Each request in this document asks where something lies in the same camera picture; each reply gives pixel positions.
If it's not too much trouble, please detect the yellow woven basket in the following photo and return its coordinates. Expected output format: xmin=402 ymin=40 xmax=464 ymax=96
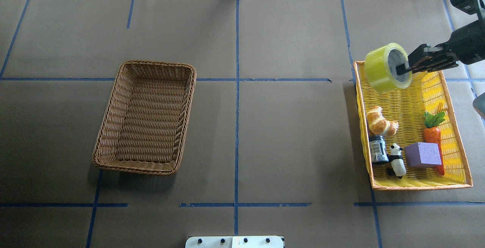
xmin=353 ymin=61 xmax=473 ymax=191

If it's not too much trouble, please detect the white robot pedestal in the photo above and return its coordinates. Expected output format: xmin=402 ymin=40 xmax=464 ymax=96
xmin=185 ymin=235 xmax=285 ymax=248

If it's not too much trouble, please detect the brown wicker basket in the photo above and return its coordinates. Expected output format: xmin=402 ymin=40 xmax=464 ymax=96
xmin=92 ymin=60 xmax=196 ymax=176

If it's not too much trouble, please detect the yellow tape roll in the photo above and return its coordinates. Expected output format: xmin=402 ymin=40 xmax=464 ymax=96
xmin=364 ymin=43 xmax=412 ymax=93

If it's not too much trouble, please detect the toy croissant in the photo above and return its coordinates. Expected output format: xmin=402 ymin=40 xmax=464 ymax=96
xmin=366 ymin=106 xmax=399 ymax=137

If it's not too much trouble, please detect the purple foam cube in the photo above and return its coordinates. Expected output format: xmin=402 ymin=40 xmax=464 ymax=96
xmin=405 ymin=142 xmax=443 ymax=168

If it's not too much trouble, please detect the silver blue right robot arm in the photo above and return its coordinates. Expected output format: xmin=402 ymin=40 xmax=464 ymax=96
xmin=392 ymin=0 xmax=485 ymax=76

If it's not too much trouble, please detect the toy carrot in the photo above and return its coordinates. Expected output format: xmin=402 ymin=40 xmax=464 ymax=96
xmin=423 ymin=111 xmax=446 ymax=176

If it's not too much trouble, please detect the toy panda figure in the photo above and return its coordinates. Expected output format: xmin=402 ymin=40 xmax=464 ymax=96
xmin=386 ymin=143 xmax=407 ymax=179

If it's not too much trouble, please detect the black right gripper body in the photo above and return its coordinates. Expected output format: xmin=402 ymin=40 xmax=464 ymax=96
xmin=418 ymin=44 xmax=458 ymax=72

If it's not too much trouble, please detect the small dark jar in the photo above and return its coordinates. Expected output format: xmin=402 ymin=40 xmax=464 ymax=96
xmin=369 ymin=135 xmax=389 ymax=165

